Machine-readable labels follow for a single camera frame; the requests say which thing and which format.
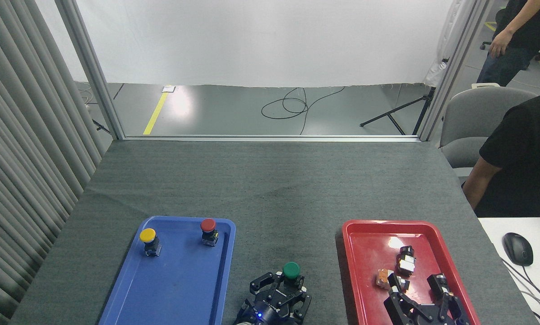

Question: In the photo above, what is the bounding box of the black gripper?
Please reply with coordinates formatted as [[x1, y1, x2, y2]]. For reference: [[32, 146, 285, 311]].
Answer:
[[234, 272, 312, 325], [383, 273, 471, 325]]

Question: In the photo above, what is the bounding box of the green push button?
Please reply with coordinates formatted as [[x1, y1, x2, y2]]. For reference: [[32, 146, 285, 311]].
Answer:
[[282, 262, 303, 290]]

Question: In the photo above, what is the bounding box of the red push button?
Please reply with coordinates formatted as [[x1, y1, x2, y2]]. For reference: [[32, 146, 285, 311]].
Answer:
[[200, 218, 220, 247]]

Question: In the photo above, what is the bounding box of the yellow push button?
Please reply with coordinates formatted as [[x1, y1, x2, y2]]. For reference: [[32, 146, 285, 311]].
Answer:
[[139, 228, 162, 257]]

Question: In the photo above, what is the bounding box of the standing person's hand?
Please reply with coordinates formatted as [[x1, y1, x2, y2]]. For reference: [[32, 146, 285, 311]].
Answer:
[[489, 29, 514, 58]]

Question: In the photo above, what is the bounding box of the red plastic tray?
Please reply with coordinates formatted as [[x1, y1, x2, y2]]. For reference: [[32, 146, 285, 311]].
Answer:
[[341, 220, 481, 325]]

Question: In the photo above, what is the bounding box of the white desk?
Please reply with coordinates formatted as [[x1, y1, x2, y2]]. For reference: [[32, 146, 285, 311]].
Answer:
[[477, 217, 540, 325]]

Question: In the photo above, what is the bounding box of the blue plastic tray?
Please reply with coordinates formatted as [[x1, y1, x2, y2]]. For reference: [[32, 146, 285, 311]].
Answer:
[[98, 216, 236, 325]]

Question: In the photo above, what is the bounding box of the black computer mouse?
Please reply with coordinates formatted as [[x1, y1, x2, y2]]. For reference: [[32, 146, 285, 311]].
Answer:
[[503, 232, 534, 266]]

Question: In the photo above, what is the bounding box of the seated person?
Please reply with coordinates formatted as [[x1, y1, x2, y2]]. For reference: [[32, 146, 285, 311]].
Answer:
[[462, 90, 540, 218]]

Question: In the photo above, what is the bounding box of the grey office chair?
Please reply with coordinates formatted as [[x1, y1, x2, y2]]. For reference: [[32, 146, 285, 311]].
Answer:
[[439, 86, 539, 177]]

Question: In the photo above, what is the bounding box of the black tripod stand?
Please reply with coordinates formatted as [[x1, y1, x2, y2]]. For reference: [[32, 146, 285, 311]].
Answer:
[[360, 87, 437, 136]]

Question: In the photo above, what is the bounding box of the yellow floor tape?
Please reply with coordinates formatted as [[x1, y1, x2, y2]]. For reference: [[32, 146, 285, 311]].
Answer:
[[143, 92, 169, 135]]

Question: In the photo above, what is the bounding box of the white hanging cloth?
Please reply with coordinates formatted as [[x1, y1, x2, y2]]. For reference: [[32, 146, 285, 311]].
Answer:
[[423, 0, 469, 89]]

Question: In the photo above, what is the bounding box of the white backdrop sheet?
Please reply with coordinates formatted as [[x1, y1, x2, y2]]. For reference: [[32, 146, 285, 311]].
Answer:
[[35, 0, 456, 89]]

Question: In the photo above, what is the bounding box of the standing person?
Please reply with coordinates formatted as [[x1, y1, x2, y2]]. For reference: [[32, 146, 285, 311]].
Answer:
[[476, 0, 540, 87]]

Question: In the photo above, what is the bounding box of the grey ribbed curtain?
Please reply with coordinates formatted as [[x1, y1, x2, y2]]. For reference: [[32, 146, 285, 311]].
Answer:
[[0, 0, 109, 325]]

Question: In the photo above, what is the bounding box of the black and white switch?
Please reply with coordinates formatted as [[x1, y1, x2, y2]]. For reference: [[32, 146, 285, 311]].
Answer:
[[395, 246, 417, 277]]

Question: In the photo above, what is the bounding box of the orange and silver switch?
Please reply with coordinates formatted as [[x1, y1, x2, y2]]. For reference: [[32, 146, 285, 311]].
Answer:
[[376, 269, 409, 292]]

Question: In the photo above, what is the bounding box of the grey desk cable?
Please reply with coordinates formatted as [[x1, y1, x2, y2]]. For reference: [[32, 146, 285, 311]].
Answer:
[[500, 257, 540, 319]]

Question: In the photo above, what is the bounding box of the silver table edge rail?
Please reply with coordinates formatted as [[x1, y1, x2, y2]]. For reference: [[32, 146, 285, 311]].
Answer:
[[112, 134, 422, 144]]

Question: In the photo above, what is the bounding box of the black floor cable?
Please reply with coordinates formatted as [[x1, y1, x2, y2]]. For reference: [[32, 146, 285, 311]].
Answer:
[[261, 86, 346, 135]]

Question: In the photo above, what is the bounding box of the silver post beside chair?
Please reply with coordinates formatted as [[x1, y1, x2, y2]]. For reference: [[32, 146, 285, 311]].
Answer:
[[414, 0, 496, 142]]

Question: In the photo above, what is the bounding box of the silver post beside curtain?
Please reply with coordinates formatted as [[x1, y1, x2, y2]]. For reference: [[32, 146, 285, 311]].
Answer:
[[55, 0, 127, 140]]

